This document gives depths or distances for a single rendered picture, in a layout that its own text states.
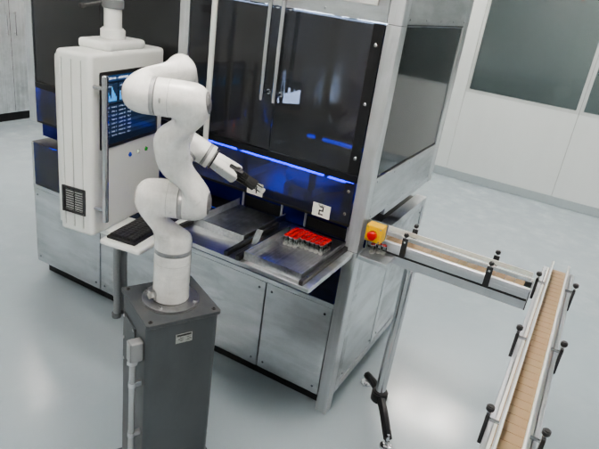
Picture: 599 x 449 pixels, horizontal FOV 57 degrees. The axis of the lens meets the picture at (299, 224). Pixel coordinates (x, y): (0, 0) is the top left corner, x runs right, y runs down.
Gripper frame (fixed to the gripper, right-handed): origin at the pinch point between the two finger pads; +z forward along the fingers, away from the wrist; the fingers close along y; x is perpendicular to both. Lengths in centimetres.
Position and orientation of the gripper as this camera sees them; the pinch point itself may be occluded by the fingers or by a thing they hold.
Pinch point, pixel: (250, 183)
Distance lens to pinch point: 196.6
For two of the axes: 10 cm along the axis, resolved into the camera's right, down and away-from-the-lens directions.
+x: 4.8, -8.5, 2.4
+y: 3.2, -0.8, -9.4
